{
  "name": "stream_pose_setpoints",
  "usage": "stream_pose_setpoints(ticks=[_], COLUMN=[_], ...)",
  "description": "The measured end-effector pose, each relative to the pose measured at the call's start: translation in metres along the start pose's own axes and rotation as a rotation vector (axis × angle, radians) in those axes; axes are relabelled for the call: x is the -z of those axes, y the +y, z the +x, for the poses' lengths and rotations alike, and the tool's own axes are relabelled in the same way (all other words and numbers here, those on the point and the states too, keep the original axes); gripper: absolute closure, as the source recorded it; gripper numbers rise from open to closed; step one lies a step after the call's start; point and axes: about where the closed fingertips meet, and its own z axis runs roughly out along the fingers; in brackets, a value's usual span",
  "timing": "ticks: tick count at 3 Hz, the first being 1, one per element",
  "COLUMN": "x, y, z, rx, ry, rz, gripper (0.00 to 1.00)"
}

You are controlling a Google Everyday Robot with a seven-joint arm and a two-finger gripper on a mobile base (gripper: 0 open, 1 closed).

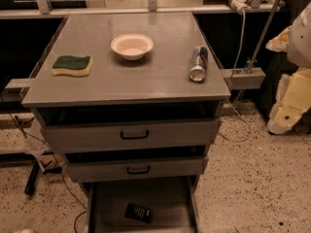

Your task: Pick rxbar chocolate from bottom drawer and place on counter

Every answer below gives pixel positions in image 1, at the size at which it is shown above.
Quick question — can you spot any black clamp tool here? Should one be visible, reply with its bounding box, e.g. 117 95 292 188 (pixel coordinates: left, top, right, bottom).
24 153 62 196

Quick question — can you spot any grey middle drawer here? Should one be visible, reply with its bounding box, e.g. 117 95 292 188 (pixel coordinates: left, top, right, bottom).
66 156 208 183

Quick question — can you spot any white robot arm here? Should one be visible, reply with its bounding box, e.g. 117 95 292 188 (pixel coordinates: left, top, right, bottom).
265 3 311 135

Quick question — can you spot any white paper bowl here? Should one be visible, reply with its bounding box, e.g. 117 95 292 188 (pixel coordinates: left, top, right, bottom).
111 34 154 61

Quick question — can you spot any grey drawer cabinet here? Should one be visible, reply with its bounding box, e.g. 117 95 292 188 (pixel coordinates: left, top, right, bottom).
20 12 232 233

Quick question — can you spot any grey metal bracket block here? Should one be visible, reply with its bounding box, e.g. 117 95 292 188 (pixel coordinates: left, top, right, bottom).
221 68 265 90

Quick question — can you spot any black floor cable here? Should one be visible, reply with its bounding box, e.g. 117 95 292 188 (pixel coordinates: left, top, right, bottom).
0 94 88 233

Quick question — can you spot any white power cable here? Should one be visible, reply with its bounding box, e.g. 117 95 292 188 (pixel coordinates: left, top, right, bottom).
218 9 253 144

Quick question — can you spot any grey top drawer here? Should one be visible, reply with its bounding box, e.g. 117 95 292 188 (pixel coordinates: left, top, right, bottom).
42 118 221 153

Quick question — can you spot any silver blue drink can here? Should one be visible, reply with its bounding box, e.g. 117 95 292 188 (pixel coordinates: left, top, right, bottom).
190 46 208 83

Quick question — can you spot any green yellow sponge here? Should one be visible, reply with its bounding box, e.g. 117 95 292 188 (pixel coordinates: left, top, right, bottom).
52 55 93 77

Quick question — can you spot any grey open bottom drawer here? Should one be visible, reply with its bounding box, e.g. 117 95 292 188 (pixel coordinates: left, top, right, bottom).
85 177 202 233

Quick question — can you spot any black rxbar chocolate wrapper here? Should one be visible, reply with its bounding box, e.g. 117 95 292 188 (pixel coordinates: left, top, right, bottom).
124 204 152 223

